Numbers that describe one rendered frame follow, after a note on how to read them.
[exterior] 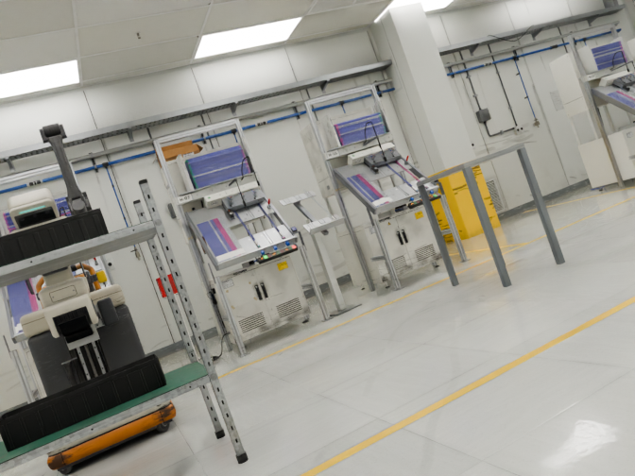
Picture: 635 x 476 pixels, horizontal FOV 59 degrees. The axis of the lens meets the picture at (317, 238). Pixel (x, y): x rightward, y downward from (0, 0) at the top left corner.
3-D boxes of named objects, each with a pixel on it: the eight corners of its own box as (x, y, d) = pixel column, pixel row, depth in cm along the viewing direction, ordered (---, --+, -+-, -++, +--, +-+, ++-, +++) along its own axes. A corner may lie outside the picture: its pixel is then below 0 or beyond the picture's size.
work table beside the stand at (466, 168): (506, 287, 340) (463, 163, 339) (452, 286, 408) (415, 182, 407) (565, 262, 352) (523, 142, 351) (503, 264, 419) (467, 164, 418)
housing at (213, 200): (260, 198, 498) (259, 185, 489) (208, 214, 480) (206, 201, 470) (256, 193, 503) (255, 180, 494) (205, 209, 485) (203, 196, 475)
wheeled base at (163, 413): (63, 443, 328) (49, 403, 328) (169, 398, 350) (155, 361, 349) (49, 477, 265) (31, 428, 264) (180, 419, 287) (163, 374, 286)
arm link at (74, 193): (62, 126, 274) (39, 131, 270) (61, 122, 268) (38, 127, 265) (93, 208, 274) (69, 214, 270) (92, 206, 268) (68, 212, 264)
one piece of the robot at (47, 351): (62, 420, 322) (13, 285, 321) (155, 382, 341) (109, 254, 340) (56, 433, 291) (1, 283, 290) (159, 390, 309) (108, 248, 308)
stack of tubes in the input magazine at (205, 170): (251, 172, 492) (241, 144, 492) (197, 189, 473) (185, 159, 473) (248, 176, 504) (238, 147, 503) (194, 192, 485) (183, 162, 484)
